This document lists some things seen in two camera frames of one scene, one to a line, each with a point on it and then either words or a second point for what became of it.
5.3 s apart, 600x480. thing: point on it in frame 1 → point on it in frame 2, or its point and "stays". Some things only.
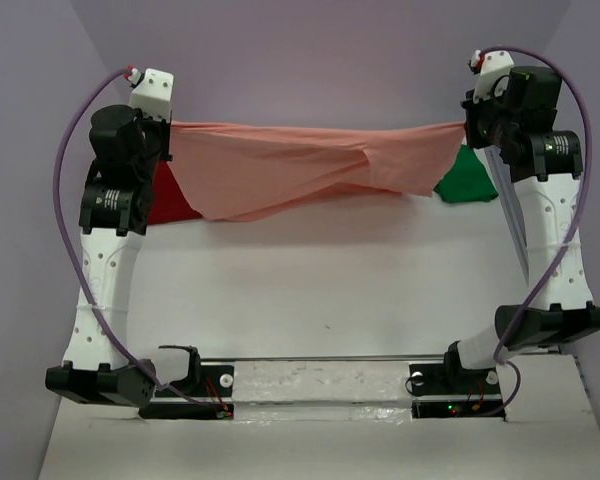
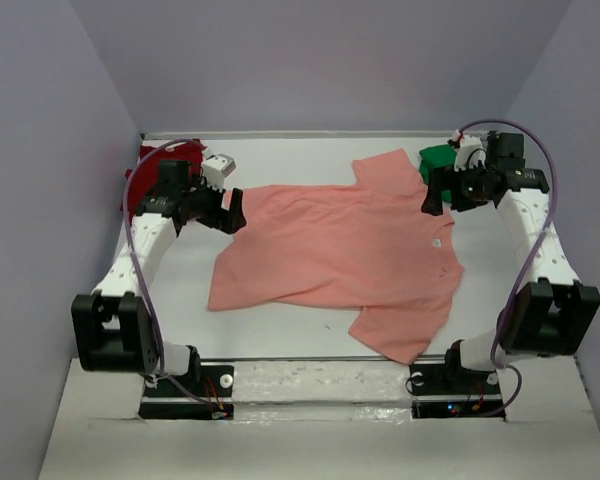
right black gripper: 477,139 → 433,202
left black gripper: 161,126 → 228,221
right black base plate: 451,379 stays
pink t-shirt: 243,171 → 372,245
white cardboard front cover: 550,432 stays
